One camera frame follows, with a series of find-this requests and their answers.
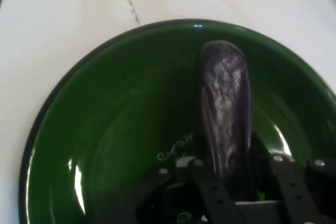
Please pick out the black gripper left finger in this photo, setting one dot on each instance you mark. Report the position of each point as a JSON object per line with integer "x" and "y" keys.
{"x": 210, "y": 197}

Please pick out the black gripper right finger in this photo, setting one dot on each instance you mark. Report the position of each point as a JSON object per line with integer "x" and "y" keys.
{"x": 296, "y": 190}

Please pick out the purple eggplant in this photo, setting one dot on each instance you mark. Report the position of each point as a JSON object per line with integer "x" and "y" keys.
{"x": 225, "y": 108}

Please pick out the green plate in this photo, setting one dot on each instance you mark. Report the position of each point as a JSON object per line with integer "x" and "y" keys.
{"x": 118, "y": 108}

